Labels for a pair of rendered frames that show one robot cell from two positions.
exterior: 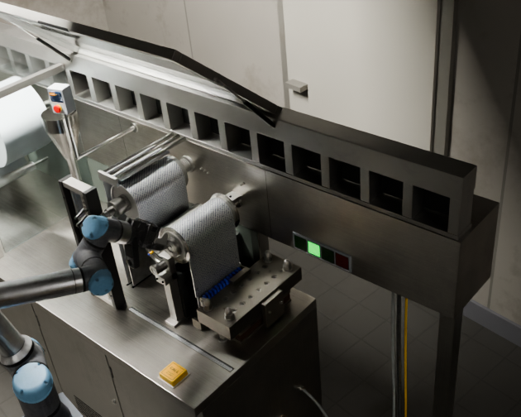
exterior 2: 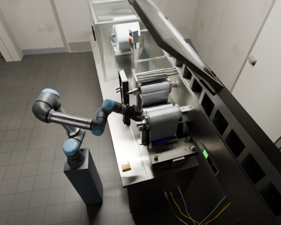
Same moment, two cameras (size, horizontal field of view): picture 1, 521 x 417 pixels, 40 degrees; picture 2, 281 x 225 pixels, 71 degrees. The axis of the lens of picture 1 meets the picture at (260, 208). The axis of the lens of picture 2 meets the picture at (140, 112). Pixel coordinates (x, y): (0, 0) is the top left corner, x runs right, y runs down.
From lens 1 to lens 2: 1.20 m
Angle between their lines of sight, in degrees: 26
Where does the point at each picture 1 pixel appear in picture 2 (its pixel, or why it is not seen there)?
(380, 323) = not seen: hidden behind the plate
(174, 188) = (162, 93)
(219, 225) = (170, 120)
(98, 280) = (95, 130)
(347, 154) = (242, 136)
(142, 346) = (124, 145)
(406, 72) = not seen: outside the picture
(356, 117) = (270, 85)
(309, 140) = (227, 114)
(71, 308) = (113, 114)
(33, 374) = (70, 144)
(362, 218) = (232, 165)
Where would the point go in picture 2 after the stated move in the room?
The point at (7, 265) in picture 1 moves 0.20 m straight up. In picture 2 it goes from (105, 85) to (103, 72)
